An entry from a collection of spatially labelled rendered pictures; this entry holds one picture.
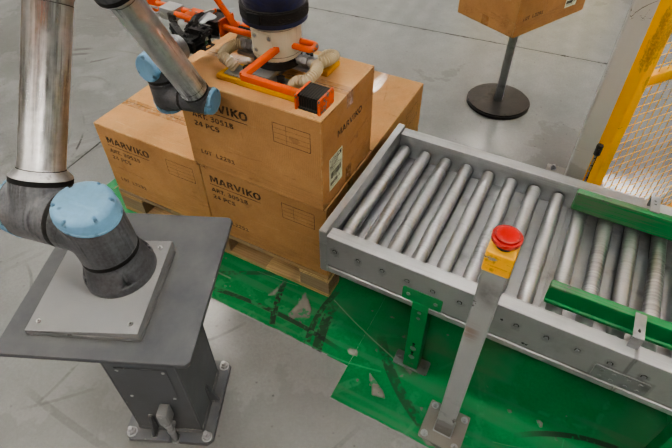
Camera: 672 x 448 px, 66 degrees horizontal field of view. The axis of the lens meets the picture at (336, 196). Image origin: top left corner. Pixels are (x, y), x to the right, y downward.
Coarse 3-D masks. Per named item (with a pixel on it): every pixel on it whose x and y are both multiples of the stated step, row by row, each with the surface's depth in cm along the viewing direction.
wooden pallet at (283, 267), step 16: (128, 192) 260; (128, 208) 271; (144, 208) 262; (160, 208) 254; (240, 240) 236; (240, 256) 246; (256, 256) 245; (272, 256) 232; (272, 272) 241; (288, 272) 238; (304, 272) 227; (320, 288) 229
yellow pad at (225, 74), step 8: (240, 64) 187; (224, 72) 182; (232, 72) 182; (224, 80) 182; (232, 80) 180; (240, 80) 179; (272, 80) 178; (280, 80) 175; (288, 80) 178; (256, 88) 177; (264, 88) 175; (280, 96) 174; (288, 96) 172
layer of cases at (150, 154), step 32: (384, 96) 248; (416, 96) 253; (96, 128) 236; (128, 128) 231; (160, 128) 231; (384, 128) 230; (416, 128) 273; (128, 160) 240; (160, 160) 227; (192, 160) 215; (160, 192) 244; (192, 192) 231; (224, 192) 218; (256, 192) 207; (256, 224) 222; (288, 224) 211; (320, 224) 200; (288, 256) 226
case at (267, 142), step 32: (192, 64) 191; (352, 64) 190; (224, 96) 179; (256, 96) 175; (352, 96) 181; (192, 128) 199; (224, 128) 190; (256, 128) 181; (288, 128) 173; (320, 128) 166; (352, 128) 191; (224, 160) 202; (256, 160) 192; (288, 160) 184; (320, 160) 176; (352, 160) 202; (288, 192) 195; (320, 192) 186
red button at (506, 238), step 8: (496, 232) 118; (504, 232) 118; (512, 232) 118; (520, 232) 119; (496, 240) 117; (504, 240) 116; (512, 240) 116; (520, 240) 117; (504, 248) 116; (512, 248) 116
